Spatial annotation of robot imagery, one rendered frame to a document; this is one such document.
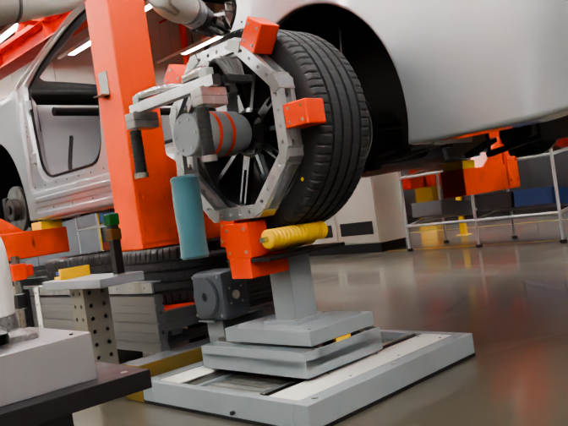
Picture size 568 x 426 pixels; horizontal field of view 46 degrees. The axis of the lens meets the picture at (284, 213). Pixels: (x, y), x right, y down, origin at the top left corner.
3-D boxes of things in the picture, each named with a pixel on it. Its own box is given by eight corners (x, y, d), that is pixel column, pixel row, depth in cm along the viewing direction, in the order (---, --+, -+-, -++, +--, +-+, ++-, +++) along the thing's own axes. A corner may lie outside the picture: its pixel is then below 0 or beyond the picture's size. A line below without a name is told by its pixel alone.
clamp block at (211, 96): (229, 104, 185) (226, 84, 185) (203, 104, 179) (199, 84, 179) (217, 107, 189) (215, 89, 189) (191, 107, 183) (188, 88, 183)
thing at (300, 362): (383, 352, 221) (379, 322, 221) (308, 382, 196) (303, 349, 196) (279, 345, 257) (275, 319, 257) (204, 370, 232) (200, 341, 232)
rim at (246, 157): (374, 96, 205) (271, 33, 234) (323, 95, 189) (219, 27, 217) (319, 232, 228) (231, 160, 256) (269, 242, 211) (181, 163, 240)
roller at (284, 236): (335, 237, 217) (332, 218, 217) (269, 249, 197) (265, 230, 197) (321, 237, 222) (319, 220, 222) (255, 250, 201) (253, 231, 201)
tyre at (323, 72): (403, 84, 197) (264, 2, 235) (352, 81, 181) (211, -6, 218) (326, 264, 227) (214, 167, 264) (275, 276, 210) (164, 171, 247)
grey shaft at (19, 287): (38, 355, 333) (24, 254, 333) (27, 357, 329) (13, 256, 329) (30, 353, 339) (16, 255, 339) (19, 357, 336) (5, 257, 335)
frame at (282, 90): (313, 210, 194) (286, 22, 193) (297, 212, 189) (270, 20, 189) (199, 225, 233) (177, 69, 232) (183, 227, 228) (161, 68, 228)
